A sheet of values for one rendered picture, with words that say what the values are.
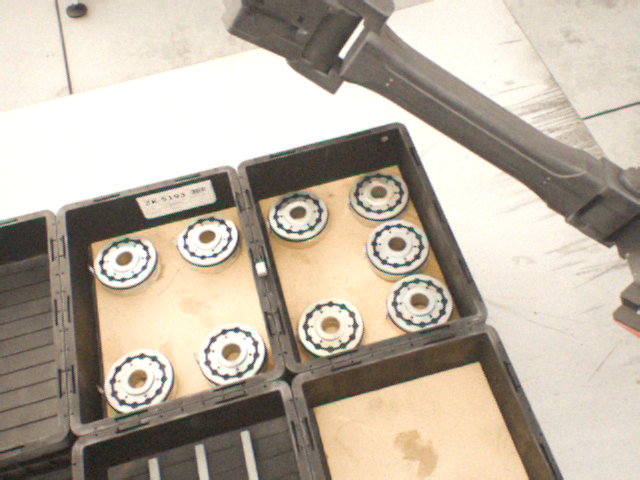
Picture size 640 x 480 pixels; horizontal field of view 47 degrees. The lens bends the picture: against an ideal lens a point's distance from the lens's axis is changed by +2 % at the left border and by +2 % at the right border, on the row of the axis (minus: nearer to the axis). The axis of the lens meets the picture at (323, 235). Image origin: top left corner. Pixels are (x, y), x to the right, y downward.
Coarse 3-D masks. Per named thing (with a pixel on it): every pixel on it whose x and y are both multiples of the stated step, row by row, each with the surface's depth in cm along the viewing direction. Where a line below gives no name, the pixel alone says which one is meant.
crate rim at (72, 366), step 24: (216, 168) 122; (120, 192) 121; (144, 192) 121; (240, 192) 119; (240, 216) 117; (72, 288) 112; (264, 288) 109; (72, 312) 110; (264, 312) 107; (72, 336) 107; (72, 360) 105; (72, 384) 103; (240, 384) 101; (72, 408) 101; (144, 408) 100; (168, 408) 100; (96, 432) 99
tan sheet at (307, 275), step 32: (320, 192) 131; (352, 224) 126; (416, 224) 125; (288, 256) 124; (320, 256) 123; (352, 256) 123; (288, 288) 120; (320, 288) 120; (352, 288) 119; (384, 288) 119; (384, 320) 116
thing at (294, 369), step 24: (312, 144) 124; (336, 144) 124; (408, 144) 122; (240, 168) 122; (432, 192) 116; (264, 240) 114; (456, 264) 109; (480, 312) 104; (288, 336) 105; (408, 336) 103; (288, 360) 103; (312, 360) 102; (336, 360) 102
